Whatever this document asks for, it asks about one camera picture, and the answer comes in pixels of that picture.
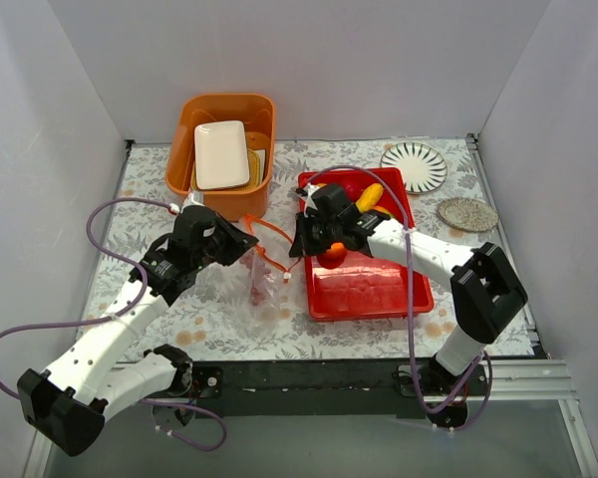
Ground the orange tangerine toy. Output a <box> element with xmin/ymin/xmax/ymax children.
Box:
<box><xmin>318</xmin><ymin>242</ymin><xmax>347</xmax><ymax>269</ymax></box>

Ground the clear zip top bag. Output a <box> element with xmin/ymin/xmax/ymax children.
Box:
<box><xmin>225</xmin><ymin>214</ymin><xmax>298</xmax><ymax>338</ymax></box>

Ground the purple grape bunch toy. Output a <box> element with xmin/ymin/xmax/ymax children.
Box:
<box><xmin>240</xmin><ymin>251</ymin><xmax>274</xmax><ymax>307</ymax></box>

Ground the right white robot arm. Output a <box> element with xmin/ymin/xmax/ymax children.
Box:
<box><xmin>289</xmin><ymin>183</ymin><xmax>528</xmax><ymax>396</ymax></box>

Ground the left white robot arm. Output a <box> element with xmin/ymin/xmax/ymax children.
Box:
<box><xmin>17</xmin><ymin>205</ymin><xmax>258</xmax><ymax>456</ymax></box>

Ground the dark red round fruit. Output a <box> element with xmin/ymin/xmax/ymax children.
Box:
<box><xmin>344</xmin><ymin>183</ymin><xmax>361</xmax><ymax>200</ymax></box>

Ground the yellow elongated mango toy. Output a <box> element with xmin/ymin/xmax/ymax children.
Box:
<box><xmin>355</xmin><ymin>182</ymin><xmax>384</xmax><ymax>213</ymax></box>

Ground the orange green mango toy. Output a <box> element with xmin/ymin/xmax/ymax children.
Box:
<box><xmin>373</xmin><ymin>206</ymin><xmax>394</xmax><ymax>217</ymax></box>

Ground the floral table mat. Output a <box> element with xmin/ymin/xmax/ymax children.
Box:
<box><xmin>75</xmin><ymin>136</ymin><xmax>535</xmax><ymax>363</ymax></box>

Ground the red plastic tray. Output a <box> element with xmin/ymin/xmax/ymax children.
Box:
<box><xmin>298</xmin><ymin>167</ymin><xmax>415</xmax><ymax>322</ymax></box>

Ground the yellow tray in bin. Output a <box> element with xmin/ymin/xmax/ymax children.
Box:
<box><xmin>190</xmin><ymin>148</ymin><xmax>264</xmax><ymax>191</ymax></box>

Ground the white rectangular plate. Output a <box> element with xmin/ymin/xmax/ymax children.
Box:
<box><xmin>193</xmin><ymin>120</ymin><xmax>250</xmax><ymax>189</ymax></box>

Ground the white striped round plate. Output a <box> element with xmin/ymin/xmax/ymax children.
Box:
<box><xmin>380</xmin><ymin>141</ymin><xmax>449</xmax><ymax>194</ymax></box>

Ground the orange plastic bin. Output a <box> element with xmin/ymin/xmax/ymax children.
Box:
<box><xmin>165</xmin><ymin>93</ymin><xmax>276</xmax><ymax>221</ymax></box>

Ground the speckled round coaster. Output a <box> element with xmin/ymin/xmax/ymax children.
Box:
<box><xmin>437</xmin><ymin>197</ymin><xmax>498</xmax><ymax>232</ymax></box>

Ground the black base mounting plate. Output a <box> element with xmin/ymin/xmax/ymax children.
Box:
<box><xmin>135</xmin><ymin>356</ymin><xmax>489</xmax><ymax>419</ymax></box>

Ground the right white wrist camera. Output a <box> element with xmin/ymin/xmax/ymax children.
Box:
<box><xmin>296</xmin><ymin>183</ymin><xmax>320</xmax><ymax>216</ymax></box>

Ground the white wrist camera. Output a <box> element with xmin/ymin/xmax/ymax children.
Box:
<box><xmin>182</xmin><ymin>191</ymin><xmax>204</xmax><ymax>209</ymax></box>
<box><xmin>296</xmin><ymin>183</ymin><xmax>320</xmax><ymax>216</ymax></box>

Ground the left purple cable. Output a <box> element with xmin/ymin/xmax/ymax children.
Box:
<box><xmin>0</xmin><ymin>196</ymin><xmax>227</xmax><ymax>452</ymax></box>

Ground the purple cable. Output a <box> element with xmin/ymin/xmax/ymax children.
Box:
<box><xmin>0</xmin><ymin>196</ymin><xmax>227</xmax><ymax>452</ymax></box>
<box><xmin>303</xmin><ymin>164</ymin><xmax>492</xmax><ymax>432</ymax></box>

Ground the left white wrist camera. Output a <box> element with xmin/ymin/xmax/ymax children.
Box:
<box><xmin>182</xmin><ymin>191</ymin><xmax>204</xmax><ymax>209</ymax></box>

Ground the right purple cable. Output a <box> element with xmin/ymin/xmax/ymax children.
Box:
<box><xmin>303</xmin><ymin>164</ymin><xmax>492</xmax><ymax>432</ymax></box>

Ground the aluminium frame rail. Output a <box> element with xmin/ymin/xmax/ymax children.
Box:
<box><xmin>43</xmin><ymin>359</ymin><xmax>579</xmax><ymax>404</ymax></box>

